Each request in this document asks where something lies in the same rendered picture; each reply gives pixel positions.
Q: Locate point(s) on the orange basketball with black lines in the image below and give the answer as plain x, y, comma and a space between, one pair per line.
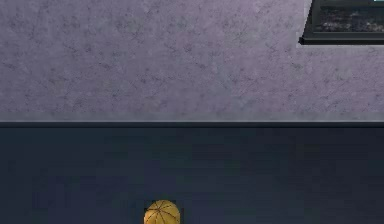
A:
162, 214

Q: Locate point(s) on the black framed wall picture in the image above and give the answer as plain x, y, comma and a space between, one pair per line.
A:
346, 23

